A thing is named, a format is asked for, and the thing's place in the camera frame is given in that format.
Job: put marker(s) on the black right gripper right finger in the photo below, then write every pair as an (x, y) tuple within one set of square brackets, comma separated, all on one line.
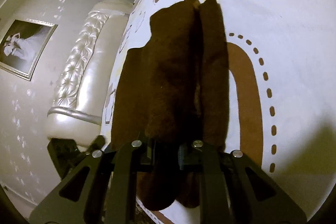
[(186, 158)]

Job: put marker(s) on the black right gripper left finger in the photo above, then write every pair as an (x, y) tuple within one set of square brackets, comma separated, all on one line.
[(152, 160)]

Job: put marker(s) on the brown plaid knit sweater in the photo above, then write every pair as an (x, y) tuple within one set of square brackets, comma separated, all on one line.
[(174, 90)]

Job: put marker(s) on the cream tufted leather headboard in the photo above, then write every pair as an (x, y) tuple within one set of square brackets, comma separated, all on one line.
[(82, 87)]

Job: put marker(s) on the framed wedding photo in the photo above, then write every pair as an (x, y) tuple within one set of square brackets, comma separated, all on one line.
[(23, 44)]

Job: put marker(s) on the white patterned bed sheet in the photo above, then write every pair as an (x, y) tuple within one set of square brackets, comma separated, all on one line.
[(282, 88)]

